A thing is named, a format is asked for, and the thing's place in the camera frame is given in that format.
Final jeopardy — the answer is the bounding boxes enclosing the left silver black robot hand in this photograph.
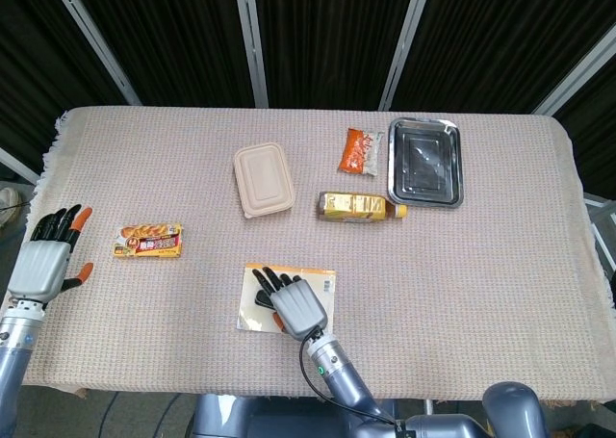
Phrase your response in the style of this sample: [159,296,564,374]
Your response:
[8,204,95,306]

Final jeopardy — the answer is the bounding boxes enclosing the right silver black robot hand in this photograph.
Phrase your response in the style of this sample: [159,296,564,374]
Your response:
[251,266,330,341]

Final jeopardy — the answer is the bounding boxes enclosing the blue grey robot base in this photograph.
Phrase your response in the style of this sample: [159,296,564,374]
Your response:
[192,393,400,438]

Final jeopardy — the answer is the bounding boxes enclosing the cream notepad with orange edge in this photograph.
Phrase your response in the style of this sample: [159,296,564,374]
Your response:
[235,263,338,334]

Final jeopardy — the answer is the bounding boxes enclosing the white shoe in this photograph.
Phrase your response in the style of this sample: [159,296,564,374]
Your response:
[0,187,20,227]

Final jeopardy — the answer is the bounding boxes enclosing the pink woven tablecloth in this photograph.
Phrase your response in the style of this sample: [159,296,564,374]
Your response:
[21,105,616,403]

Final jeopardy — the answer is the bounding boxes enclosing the yellow curry box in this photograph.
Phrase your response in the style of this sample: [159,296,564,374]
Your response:
[113,222,185,260]

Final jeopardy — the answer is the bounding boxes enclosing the yellow label tea bottle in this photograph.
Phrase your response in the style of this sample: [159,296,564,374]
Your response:
[317,191,409,224]

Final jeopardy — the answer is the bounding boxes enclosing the beige lidded food container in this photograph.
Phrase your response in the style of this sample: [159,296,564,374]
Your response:
[233,142,296,220]

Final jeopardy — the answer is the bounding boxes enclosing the orange white snack packet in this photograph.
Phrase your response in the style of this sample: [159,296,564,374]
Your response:
[337,127,385,177]

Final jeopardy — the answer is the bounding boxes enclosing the black curtain panel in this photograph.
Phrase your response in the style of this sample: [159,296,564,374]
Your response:
[0,0,130,172]
[252,0,419,110]
[66,0,256,108]
[390,0,616,115]

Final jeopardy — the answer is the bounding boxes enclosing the rectangular steel tray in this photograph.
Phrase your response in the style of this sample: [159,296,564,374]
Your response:
[386,116,465,210]

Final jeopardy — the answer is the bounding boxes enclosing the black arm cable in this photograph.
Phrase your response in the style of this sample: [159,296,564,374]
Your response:
[298,328,401,428]

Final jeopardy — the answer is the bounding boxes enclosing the white partition post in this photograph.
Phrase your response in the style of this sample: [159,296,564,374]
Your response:
[377,0,436,112]
[46,0,142,107]
[232,0,270,109]
[0,146,42,186]
[532,21,616,116]

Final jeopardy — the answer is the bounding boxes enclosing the white metal frame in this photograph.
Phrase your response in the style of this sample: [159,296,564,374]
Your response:
[582,192,616,271]

